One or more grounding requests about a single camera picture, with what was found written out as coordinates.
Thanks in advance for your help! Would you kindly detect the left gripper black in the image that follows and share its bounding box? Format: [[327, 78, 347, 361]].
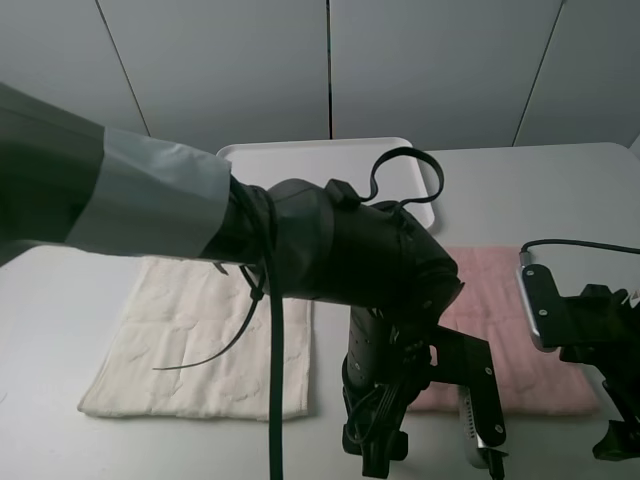
[[342, 307, 431, 475]]

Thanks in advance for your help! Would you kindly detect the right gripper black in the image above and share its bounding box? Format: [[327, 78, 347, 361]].
[[560, 284, 639, 460]]

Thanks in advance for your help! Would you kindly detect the pink towel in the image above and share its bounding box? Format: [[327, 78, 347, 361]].
[[440, 246, 600, 416]]

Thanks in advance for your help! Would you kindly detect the cream white towel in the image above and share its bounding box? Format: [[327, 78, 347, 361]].
[[77, 256, 317, 422]]

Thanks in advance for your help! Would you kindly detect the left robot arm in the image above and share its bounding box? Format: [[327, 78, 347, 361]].
[[1, 86, 462, 479]]

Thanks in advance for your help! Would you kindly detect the white rectangular plastic tray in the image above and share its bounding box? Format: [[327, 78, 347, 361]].
[[217, 137, 428, 202]]

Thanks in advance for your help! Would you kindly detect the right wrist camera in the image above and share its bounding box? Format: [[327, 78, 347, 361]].
[[517, 264, 574, 353]]

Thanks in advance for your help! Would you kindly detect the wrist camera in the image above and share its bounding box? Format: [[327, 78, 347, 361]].
[[432, 326, 507, 479], [517, 264, 574, 353]]

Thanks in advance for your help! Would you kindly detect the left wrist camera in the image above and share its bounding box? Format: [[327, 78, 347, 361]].
[[432, 326, 507, 479]]

